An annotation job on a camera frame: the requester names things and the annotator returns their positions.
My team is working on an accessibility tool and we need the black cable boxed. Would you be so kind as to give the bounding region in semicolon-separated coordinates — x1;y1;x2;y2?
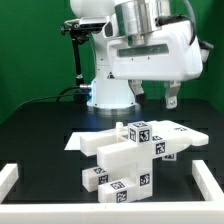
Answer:
13;85;91;113

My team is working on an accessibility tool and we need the rear camera on stand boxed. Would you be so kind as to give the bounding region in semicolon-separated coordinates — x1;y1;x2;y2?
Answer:
60;17;106;86

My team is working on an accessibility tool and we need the white tag cube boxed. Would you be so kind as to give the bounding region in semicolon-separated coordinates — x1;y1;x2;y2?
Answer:
128;121;152;144
162;153;177;161

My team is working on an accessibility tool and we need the white U-shaped fence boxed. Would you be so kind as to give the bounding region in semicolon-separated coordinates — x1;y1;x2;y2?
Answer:
0;160;224;224

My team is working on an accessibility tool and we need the white chair seat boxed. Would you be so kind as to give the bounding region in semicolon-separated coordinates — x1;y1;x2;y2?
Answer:
96;156;155;201

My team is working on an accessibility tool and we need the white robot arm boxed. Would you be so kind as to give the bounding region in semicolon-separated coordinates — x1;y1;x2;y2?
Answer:
70;0;203;111

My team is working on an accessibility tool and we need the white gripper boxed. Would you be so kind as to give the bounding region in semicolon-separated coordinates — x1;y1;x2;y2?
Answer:
103;16;203;109

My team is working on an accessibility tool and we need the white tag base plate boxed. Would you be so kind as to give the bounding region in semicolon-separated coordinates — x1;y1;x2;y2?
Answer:
64;132;108;151

